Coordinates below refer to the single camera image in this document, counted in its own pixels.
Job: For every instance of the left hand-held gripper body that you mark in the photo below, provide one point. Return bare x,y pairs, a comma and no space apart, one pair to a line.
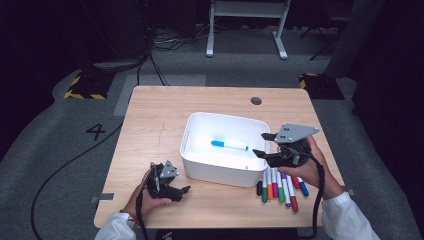
163,185

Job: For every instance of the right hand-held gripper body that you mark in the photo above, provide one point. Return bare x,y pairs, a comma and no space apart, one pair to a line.
293,155

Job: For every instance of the thick light blue capped marker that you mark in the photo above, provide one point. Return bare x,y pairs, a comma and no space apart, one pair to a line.
230,145

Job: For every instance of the light green capped marker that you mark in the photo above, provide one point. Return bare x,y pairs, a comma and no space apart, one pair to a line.
281,195

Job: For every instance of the white plastic bin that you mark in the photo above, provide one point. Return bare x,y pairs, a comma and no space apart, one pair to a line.
216,126

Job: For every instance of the person's left hand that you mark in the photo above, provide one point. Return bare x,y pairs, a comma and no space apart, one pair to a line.
146,204

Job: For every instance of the person's right hand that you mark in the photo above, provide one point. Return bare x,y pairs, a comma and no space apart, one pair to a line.
315,173

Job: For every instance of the black marker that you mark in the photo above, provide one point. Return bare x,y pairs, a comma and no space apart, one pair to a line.
259,188

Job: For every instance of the round grey table grommet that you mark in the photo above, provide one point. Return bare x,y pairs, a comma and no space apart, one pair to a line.
256,100

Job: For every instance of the dark green capped marker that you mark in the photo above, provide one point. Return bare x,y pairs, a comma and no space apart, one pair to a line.
264,196

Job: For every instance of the grey tape strip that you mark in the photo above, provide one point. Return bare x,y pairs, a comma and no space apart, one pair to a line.
106,196
350,192

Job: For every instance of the black yellow striped floor plate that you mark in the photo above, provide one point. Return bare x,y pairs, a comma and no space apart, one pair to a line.
90,85
321,88

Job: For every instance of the black tripod stand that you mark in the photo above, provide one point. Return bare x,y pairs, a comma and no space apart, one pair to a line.
320,53

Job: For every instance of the grey curtain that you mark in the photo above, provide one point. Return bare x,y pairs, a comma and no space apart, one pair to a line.
353,40

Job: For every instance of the round metal stand base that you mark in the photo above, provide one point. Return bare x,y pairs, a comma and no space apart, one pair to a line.
116,65

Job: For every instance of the dark equipment stand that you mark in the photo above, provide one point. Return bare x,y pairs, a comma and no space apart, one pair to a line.
126,26

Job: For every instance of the white desk frame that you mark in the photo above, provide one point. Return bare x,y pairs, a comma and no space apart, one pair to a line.
246,11

